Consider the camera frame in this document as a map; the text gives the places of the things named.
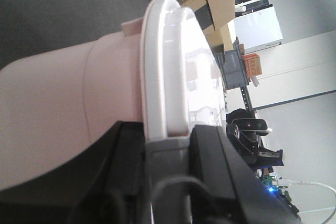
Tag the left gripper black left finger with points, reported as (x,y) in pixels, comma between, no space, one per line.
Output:
(103,184)

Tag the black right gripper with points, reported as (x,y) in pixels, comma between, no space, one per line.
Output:
(245,133)

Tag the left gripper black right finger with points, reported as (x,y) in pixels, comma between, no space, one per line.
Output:
(232,185)

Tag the grey storage crate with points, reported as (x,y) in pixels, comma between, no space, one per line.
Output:
(232,66)

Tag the orange cardboard box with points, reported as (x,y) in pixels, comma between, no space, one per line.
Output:
(252,64)

